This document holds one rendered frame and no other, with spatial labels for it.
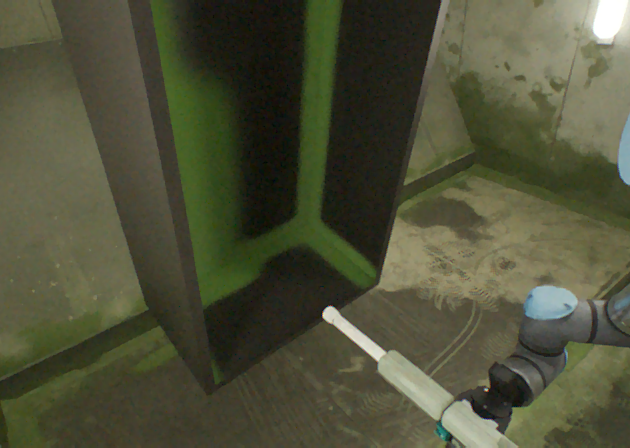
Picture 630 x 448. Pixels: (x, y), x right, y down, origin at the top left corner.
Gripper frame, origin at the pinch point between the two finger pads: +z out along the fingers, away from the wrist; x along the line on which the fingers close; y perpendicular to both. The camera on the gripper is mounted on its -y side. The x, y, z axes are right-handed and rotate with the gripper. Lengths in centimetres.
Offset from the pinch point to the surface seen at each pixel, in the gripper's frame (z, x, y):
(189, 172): 9, 78, -25
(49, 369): 48, 127, 61
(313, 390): -19, 58, 58
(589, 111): -194, 58, -15
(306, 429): -8, 48, 59
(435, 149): -169, 124, 20
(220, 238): 0, 82, 0
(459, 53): -196, 138, -30
